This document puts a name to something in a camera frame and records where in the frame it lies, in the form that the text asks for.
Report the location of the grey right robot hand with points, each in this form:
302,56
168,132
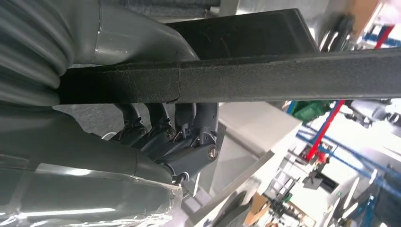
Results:
78,175

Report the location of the stainless steel workbench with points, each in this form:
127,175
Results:
250,125

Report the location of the brown cardboard box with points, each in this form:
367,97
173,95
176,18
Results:
255,208
366,14

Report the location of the green box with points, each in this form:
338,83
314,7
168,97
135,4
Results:
310,111

